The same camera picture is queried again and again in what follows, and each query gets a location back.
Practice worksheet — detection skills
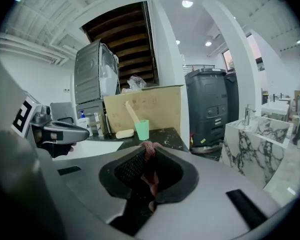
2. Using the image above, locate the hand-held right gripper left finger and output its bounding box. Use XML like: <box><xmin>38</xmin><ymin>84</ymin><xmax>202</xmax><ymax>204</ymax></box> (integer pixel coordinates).
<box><xmin>36</xmin><ymin>145</ymin><xmax>147</xmax><ymax>240</ymax></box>

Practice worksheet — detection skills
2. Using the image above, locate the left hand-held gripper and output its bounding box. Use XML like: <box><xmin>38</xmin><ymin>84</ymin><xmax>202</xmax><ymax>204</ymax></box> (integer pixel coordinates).
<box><xmin>0</xmin><ymin>53</ymin><xmax>91</xmax><ymax>159</ymax></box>

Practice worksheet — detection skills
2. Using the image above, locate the large cardboard box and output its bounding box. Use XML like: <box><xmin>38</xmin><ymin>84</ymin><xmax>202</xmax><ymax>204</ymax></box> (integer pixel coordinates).
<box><xmin>103</xmin><ymin>83</ymin><xmax>185</xmax><ymax>135</ymax></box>

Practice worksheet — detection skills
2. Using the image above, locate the dark red cloth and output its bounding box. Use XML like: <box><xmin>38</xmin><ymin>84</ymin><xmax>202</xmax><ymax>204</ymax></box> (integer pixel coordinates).
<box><xmin>139</xmin><ymin>140</ymin><xmax>161</xmax><ymax>212</ymax></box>

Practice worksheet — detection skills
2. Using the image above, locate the white sink on metal stand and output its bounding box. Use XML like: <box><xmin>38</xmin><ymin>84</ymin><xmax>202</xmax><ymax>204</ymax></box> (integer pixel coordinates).
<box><xmin>260</xmin><ymin>100</ymin><xmax>291</xmax><ymax>122</ymax></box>

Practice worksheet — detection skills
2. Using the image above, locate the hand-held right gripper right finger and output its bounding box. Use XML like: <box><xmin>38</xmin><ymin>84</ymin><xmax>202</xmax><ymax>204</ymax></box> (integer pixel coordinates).
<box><xmin>136</xmin><ymin>145</ymin><xmax>290</xmax><ymax>240</ymax></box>

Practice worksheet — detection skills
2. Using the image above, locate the green plastic cup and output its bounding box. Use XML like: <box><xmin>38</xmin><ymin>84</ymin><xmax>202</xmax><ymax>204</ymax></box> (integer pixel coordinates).
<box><xmin>134</xmin><ymin>119</ymin><xmax>150</xmax><ymax>141</ymax></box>

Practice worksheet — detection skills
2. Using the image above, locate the white rectangular sink basin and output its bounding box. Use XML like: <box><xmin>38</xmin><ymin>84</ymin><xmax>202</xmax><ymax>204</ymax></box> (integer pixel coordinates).
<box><xmin>52</xmin><ymin>139</ymin><xmax>124</xmax><ymax>161</ymax></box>

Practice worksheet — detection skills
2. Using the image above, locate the chrome faucet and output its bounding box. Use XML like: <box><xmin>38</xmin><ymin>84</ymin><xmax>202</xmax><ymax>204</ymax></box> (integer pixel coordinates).
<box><xmin>244</xmin><ymin>104</ymin><xmax>257</xmax><ymax>129</ymax></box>
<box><xmin>94</xmin><ymin>111</ymin><xmax>104</xmax><ymax>136</ymax></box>

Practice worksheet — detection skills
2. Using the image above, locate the wooden staircase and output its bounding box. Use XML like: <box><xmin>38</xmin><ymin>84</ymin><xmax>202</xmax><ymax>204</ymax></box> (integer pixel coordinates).
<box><xmin>81</xmin><ymin>0</ymin><xmax>159</xmax><ymax>90</ymax></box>

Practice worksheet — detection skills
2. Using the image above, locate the cream soap bar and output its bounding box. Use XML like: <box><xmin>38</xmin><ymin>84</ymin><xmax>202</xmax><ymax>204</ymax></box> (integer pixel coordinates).
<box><xmin>115</xmin><ymin>128</ymin><xmax>135</xmax><ymax>140</ymax></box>

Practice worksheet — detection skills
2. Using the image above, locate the white marble sink cabinet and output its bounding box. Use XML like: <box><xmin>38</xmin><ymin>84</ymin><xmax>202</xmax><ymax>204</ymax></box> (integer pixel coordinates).
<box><xmin>218</xmin><ymin>115</ymin><xmax>295</xmax><ymax>190</ymax></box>

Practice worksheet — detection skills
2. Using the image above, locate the dark grey machine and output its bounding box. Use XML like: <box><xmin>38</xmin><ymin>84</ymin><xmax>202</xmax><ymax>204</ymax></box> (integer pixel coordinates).
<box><xmin>224</xmin><ymin>72</ymin><xmax>240</xmax><ymax>125</ymax></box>

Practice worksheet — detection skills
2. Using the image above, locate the black floor cleaning machine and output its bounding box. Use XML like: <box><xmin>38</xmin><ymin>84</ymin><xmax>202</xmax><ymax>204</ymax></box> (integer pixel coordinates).
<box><xmin>184</xmin><ymin>67</ymin><xmax>229</xmax><ymax>155</ymax></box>

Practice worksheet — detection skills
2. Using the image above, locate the clear plastic bag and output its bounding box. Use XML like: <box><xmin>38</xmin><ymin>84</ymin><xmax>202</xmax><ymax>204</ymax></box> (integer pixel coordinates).
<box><xmin>127</xmin><ymin>74</ymin><xmax>147</xmax><ymax>90</ymax></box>

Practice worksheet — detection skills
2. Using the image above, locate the black marble vanity table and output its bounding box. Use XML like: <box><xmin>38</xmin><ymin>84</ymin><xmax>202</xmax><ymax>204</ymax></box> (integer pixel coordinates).
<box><xmin>87</xmin><ymin>126</ymin><xmax>190</xmax><ymax>155</ymax></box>

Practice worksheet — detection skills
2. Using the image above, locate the white blue-pump soap bottle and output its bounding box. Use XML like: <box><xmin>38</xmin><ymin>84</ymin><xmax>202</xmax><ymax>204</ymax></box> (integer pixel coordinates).
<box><xmin>77</xmin><ymin>110</ymin><xmax>91</xmax><ymax>136</ymax></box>

